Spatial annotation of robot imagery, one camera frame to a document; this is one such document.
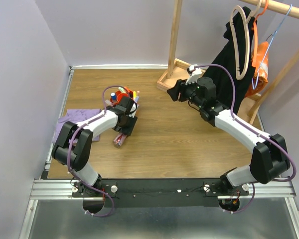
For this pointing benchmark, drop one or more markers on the pink lidded marker bottle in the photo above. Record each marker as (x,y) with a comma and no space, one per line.
(119,140)

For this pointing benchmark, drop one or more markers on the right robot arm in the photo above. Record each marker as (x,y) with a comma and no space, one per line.
(269,158)

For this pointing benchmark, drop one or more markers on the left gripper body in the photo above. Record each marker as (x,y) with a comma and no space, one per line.
(127,128)

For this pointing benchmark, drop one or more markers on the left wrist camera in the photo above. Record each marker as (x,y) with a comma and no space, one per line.
(133,110)

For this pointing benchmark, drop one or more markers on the pink capped marker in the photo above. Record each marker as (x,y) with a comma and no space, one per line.
(137,96)

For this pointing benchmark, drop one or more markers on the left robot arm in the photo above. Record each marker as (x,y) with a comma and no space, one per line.
(73,145)

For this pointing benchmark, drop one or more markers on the aluminium rail frame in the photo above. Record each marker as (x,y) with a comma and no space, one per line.
(268,212)

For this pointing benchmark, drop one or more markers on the blue wire hanger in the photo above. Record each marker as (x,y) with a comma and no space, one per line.
(271,37)

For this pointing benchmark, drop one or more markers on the wooden clothes rack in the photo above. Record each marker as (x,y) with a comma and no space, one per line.
(177,69)

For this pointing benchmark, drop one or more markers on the orange garment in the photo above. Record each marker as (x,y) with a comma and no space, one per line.
(260,78)

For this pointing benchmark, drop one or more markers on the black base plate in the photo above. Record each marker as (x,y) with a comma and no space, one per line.
(170,192)

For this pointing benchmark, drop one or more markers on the orange hanger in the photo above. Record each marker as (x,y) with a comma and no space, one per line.
(255,30)

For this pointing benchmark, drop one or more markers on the black garment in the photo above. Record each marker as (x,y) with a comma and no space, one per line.
(226,58)

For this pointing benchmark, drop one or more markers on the purple cloth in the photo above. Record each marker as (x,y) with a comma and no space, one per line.
(74,116)

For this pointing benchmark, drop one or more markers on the orange round desk organizer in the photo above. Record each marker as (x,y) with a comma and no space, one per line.
(119,96)

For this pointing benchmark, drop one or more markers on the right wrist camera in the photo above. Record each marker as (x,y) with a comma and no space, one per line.
(194,74)

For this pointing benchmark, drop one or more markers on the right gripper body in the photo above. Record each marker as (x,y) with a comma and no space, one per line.
(188,92)

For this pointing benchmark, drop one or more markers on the blue jar grey lid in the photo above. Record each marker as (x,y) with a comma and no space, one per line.
(113,97)

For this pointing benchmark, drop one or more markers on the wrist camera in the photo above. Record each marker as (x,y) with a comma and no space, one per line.
(194,74)
(133,110)

